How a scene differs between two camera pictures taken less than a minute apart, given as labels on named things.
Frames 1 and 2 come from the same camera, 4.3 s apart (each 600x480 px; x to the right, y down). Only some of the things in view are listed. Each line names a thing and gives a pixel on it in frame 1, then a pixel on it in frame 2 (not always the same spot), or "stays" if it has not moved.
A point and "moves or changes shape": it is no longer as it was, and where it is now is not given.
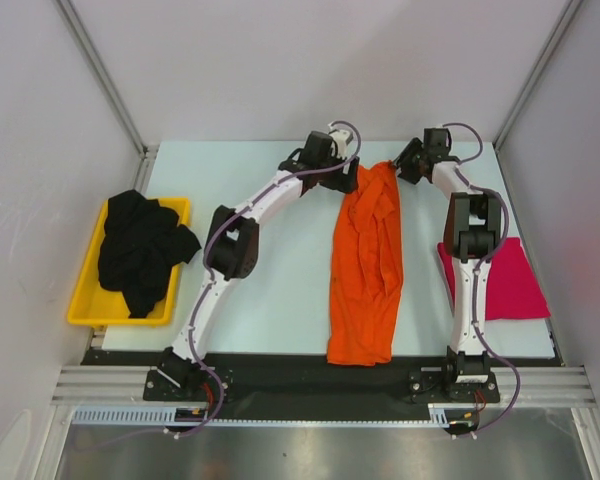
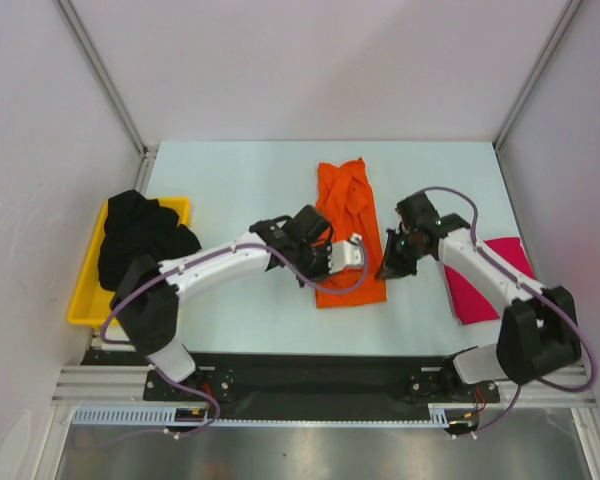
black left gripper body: [338, 180] → [313, 261]
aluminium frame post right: [557, 35] stays
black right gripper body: [411, 161] → [408, 240]
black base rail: [279, 381] stays
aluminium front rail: [106, 385] stays
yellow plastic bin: [92, 303] stays
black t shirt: [141, 241] stays
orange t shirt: [367, 269] moves or changes shape
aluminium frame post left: [147, 153] stays
